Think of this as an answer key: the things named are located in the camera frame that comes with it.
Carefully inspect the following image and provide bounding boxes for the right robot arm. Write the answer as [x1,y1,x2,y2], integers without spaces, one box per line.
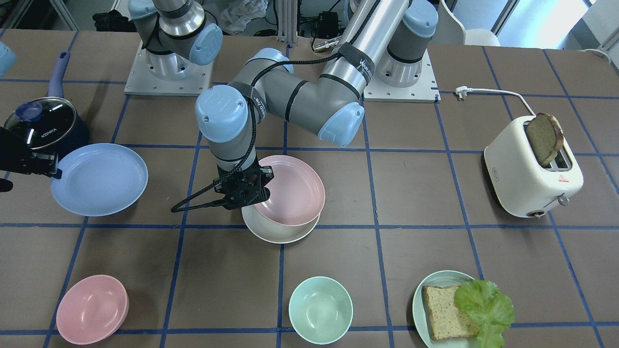
[0,0,223,179]

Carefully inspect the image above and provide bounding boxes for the dark blue pot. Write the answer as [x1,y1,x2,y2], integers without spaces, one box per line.
[4,51,90,160]

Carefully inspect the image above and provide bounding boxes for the glass pot lid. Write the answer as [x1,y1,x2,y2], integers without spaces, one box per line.
[3,97,88,150]

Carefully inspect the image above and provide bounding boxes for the white power plug cable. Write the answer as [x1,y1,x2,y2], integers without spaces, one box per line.
[455,86,537,116]

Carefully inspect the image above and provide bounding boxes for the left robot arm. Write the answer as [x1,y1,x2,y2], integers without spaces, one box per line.
[190,0,439,210]

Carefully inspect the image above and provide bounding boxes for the blue plate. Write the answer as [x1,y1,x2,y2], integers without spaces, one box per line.
[50,143,148,217]

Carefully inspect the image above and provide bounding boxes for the pink bowl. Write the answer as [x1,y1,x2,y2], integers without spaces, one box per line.
[56,275,130,345]

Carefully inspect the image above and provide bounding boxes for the cream plate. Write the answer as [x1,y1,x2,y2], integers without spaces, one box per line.
[241,206,320,244]

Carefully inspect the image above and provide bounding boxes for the pink plate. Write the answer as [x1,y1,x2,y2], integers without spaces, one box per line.
[254,155,325,226]

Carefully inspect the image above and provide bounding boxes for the white toaster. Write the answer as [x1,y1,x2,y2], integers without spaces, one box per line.
[482,116,584,218]

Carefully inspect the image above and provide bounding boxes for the lettuce leaf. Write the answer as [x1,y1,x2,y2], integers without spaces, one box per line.
[455,280,515,348]

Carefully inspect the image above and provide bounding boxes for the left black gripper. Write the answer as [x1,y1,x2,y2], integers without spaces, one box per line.
[213,161,271,211]

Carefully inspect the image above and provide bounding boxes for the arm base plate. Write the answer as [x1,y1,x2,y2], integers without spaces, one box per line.
[363,51,441,103]
[124,44,214,97]

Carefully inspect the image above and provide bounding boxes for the aluminium frame post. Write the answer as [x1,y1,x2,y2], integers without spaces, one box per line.
[274,0,300,46]

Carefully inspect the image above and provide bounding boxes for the green bowl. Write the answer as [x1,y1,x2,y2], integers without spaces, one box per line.
[288,276,354,345]

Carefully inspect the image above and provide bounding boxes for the bread slice on plate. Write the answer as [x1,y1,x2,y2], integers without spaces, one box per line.
[422,286,481,341]

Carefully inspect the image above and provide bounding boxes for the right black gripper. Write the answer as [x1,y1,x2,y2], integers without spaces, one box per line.
[0,127,62,180]

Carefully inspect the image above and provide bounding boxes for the bread slice in toaster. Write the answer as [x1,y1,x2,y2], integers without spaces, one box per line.
[525,113,564,167]

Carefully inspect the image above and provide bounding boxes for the green plate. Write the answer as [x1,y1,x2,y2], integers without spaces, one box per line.
[412,270,478,348]

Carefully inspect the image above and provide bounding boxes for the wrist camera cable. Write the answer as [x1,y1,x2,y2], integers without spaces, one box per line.
[170,0,383,213]

